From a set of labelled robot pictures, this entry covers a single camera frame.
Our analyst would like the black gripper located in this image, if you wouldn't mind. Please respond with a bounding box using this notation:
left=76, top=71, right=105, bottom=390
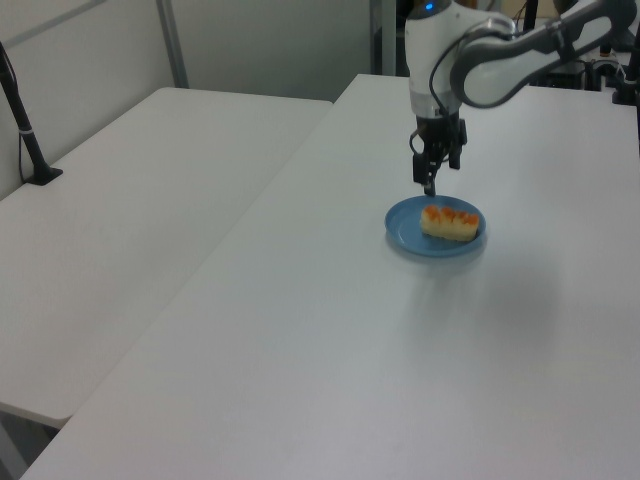
left=409, top=113, right=469, bottom=197

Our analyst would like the bread slice with orange topping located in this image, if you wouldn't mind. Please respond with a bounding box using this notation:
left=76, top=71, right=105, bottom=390
left=420, top=203, right=480, bottom=243

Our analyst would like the blue round plate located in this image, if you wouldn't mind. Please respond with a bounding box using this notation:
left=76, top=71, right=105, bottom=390
left=383, top=195, right=488, bottom=260

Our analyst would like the black equipment box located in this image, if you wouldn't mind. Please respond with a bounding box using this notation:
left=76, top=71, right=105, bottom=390
left=532, top=58, right=604, bottom=91

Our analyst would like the thin black background pole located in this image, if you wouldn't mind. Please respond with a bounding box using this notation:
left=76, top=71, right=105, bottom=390
left=522, top=0, right=542, bottom=31

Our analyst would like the black clamp stand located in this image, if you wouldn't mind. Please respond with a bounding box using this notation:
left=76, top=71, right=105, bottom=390
left=610, top=47, right=640, bottom=106

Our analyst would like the white side table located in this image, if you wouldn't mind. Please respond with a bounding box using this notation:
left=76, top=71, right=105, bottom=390
left=0, top=86, right=335, bottom=431

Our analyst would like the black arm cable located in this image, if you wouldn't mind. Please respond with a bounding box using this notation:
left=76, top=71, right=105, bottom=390
left=429, top=24, right=516, bottom=119

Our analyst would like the grey partition frame post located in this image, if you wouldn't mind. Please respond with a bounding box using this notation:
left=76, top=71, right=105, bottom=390
left=155, top=0, right=190, bottom=90

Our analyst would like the black camera stand pole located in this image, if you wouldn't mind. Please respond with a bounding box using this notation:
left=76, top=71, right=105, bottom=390
left=0, top=42, right=65, bottom=187

